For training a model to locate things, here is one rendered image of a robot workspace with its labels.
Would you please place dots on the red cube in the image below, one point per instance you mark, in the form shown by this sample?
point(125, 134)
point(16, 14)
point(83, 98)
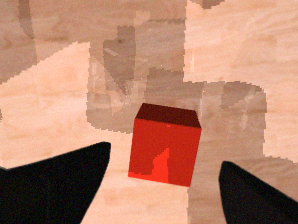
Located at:
point(164, 144)

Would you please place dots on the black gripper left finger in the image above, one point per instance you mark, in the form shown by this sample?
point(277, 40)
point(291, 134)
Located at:
point(55, 190)

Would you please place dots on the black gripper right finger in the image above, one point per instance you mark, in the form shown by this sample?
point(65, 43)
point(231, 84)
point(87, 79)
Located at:
point(248, 200)

